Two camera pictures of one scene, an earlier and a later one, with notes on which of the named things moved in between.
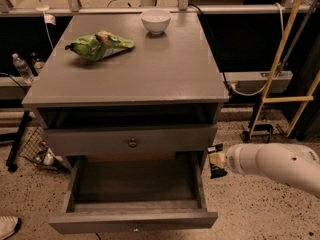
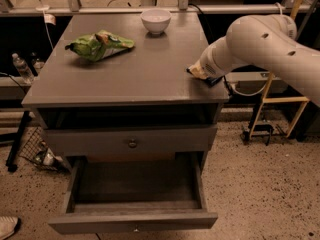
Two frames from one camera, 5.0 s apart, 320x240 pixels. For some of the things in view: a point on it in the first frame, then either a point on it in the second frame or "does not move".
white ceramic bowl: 155,21 does not move
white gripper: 237,159 → 207,63
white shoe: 7,225 does not move
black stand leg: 14,149 does not move
